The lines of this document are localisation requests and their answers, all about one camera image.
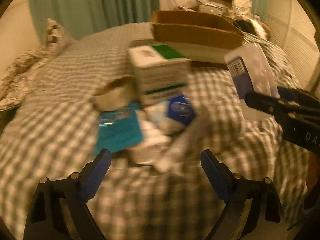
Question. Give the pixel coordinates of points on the blue white small package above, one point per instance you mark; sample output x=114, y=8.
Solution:
x=181, y=110

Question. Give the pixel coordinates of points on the white plaster pig figurine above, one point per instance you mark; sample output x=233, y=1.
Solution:
x=115, y=95

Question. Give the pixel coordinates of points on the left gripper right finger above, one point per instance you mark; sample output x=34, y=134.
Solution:
x=253, y=209

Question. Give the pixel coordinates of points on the white crumpled packet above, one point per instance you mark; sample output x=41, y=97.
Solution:
x=156, y=149

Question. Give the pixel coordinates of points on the clear blue packaged card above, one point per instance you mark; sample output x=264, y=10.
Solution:
x=251, y=72

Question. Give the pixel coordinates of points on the patterned pillow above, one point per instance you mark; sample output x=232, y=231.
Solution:
x=56, y=34

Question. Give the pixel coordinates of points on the green white medicine box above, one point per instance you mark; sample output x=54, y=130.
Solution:
x=161, y=72

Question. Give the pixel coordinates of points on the teal flat booklet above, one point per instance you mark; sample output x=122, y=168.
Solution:
x=119, y=129

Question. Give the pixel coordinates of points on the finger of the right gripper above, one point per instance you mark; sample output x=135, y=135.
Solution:
x=257, y=105
x=300, y=96

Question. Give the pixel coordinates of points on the brown cardboard box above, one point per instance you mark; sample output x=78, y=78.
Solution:
x=203, y=38

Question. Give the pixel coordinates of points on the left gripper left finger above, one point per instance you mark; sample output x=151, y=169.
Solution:
x=45, y=219

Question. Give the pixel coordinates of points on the grey checkered duvet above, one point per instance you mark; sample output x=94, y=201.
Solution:
x=155, y=187

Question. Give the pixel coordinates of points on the black white plush toy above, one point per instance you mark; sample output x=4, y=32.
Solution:
x=253, y=27

